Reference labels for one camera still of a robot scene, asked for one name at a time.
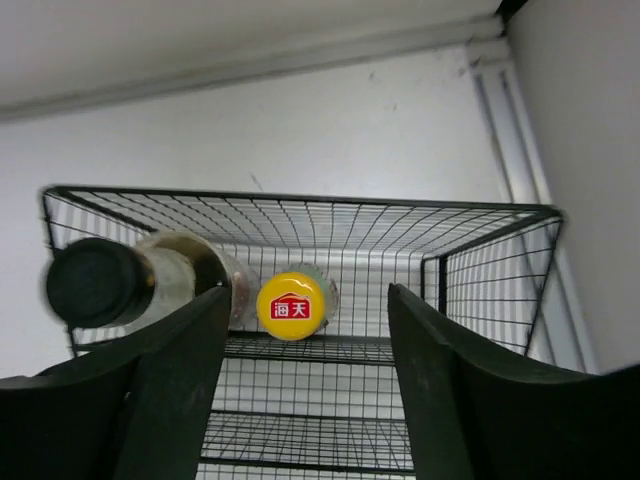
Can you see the yellow cap chili sauce bottle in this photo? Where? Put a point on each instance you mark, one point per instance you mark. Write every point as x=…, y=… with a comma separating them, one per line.
x=297, y=302

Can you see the black wire rack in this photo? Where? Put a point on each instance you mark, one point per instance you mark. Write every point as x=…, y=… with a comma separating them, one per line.
x=329, y=407

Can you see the tall dark sauce bottle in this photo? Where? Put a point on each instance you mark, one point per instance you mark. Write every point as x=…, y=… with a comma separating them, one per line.
x=98, y=283

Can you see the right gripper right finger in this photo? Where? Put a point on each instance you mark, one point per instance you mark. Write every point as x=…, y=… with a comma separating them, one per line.
x=476, y=410

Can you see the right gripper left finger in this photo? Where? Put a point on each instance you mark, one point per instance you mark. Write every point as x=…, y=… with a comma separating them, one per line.
x=136, y=407

